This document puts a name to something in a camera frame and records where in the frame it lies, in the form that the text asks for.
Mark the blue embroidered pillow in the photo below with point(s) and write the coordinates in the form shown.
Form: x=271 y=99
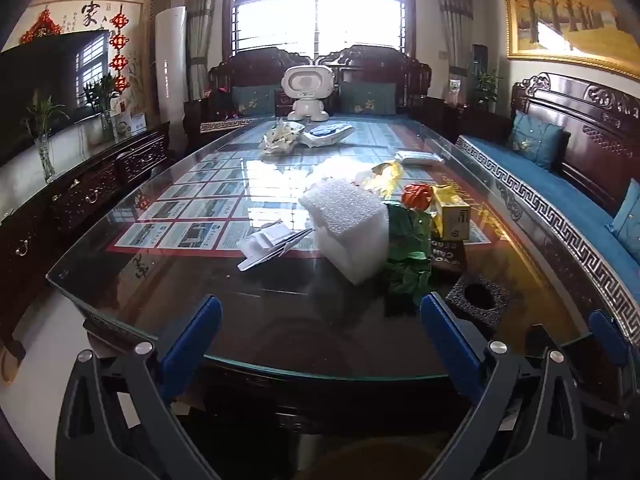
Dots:
x=535 y=140
x=627 y=220

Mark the bushy bamboo plant glass vase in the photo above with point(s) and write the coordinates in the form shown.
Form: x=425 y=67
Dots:
x=102 y=100

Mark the white robot toy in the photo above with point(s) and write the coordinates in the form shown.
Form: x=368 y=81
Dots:
x=306 y=87

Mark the small potted green plant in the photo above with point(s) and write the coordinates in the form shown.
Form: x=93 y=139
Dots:
x=487 y=87

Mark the small standing picture card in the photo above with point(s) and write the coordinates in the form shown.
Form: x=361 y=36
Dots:
x=454 y=92

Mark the tall bamboo plant glass vase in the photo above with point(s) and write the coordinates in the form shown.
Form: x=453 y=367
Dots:
x=44 y=125

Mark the orange red crumpled wrapper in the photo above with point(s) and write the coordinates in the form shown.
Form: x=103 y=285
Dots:
x=417 y=196

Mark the floral calligraphy wall mural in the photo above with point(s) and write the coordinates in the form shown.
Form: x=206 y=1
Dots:
x=90 y=17

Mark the carved wooden bench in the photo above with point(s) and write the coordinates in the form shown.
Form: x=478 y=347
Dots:
x=370 y=65

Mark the carved wooden television cabinet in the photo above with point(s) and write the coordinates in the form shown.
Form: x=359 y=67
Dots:
x=100 y=180

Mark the dark blue tall object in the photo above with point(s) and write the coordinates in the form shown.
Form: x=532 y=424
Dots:
x=480 y=60

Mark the large barred window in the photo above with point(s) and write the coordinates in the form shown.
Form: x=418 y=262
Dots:
x=320 y=5

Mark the long carved wooden sofa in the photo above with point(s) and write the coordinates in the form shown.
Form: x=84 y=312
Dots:
x=575 y=110

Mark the white tissue pack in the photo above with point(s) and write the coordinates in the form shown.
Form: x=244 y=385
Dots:
x=419 y=158

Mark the patterned curtain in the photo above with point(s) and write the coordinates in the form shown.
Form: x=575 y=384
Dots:
x=200 y=25
x=455 y=25

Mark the white tower air conditioner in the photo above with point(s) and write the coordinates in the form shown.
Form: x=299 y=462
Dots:
x=170 y=60

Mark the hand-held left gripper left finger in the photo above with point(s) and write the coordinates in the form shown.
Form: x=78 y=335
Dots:
x=192 y=340

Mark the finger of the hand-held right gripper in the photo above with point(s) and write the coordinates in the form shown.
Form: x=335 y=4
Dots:
x=607 y=335
x=542 y=336

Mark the small white box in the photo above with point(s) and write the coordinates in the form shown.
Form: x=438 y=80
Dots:
x=131 y=124

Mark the clear plastic bag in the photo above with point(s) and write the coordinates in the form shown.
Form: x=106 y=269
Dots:
x=335 y=170

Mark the white torn paper pieces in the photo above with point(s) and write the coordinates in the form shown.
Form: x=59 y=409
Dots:
x=265 y=245

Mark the brown lettered sock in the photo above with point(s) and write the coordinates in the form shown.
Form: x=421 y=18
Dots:
x=450 y=257

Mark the white foam sheet stack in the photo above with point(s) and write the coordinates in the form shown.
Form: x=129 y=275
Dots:
x=350 y=230

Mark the yellow crumpled wrapper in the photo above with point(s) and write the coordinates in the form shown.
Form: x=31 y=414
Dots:
x=385 y=175

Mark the blue sofa seat pad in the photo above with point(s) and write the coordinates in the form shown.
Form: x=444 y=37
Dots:
x=560 y=185

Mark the black flat television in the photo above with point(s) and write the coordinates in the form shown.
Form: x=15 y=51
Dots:
x=45 y=85

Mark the dark wooden side table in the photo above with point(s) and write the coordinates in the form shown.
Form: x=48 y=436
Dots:
x=465 y=120

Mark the blue and white packet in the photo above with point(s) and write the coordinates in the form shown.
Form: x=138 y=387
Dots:
x=327 y=134

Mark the crumpled printed paper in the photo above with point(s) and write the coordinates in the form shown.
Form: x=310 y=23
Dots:
x=280 y=137

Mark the black foam block with hole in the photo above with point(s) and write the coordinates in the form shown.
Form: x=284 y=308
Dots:
x=460 y=297

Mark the red fan-shaped knot ornament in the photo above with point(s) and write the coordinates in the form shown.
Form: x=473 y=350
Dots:
x=42 y=27

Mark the yellow cardboard box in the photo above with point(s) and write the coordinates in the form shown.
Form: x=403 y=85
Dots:
x=452 y=217

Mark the gold framed tree painting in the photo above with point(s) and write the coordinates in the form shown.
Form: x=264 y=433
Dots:
x=565 y=10

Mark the green plastic wrapper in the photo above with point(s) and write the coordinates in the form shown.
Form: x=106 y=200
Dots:
x=407 y=240

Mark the wooden glass-topped table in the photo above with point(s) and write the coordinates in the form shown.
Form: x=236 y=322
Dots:
x=280 y=320

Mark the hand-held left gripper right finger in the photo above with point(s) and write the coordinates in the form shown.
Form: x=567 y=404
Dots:
x=450 y=345

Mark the teal embroidered cushion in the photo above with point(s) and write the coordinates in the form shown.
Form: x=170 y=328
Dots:
x=255 y=101
x=367 y=97

